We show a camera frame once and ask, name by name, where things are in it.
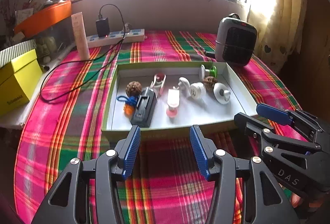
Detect white smiley round hook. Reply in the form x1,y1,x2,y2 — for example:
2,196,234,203
213,83,231,104

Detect pink nail clipper case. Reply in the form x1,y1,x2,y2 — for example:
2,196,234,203
166,88,180,118

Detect black battery charger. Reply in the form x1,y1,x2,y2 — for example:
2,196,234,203
130,87,157,128

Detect right hand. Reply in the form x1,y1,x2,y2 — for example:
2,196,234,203
290,193,323,208

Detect brown walnut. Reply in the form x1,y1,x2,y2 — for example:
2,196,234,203
202,76,218,92

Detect grey black space heater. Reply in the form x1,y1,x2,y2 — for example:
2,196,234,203
205,13,258,66

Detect white green spool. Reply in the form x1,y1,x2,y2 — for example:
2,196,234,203
199,65,218,80

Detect white mushroom hook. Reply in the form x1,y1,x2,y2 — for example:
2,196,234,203
176,77,190,97

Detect plaid pink green blanket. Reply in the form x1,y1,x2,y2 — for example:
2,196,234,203
14,30,308,224

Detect yellow heart curtain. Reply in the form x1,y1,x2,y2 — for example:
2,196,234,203
248,0,307,74

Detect green white shallow box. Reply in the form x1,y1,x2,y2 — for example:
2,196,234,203
101,62,257,143

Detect pink white clip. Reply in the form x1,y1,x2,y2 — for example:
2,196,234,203
150,73,167,98

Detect yellow box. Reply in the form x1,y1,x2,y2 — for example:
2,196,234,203
0,49,42,116

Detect striped white box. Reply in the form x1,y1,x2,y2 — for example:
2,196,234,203
0,39,36,68

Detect white power strip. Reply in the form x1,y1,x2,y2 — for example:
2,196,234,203
87,29,145,48

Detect black charger adapter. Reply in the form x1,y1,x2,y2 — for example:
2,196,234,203
96,17,110,37

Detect pink tall tube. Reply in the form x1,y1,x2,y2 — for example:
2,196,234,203
71,12,90,60

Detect orange tray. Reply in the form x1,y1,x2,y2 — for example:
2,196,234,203
13,1,72,38

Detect walnut keychain blue cord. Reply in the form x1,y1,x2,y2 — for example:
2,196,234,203
116,80,143,117

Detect black charger cable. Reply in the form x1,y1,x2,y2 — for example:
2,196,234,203
40,3,126,104

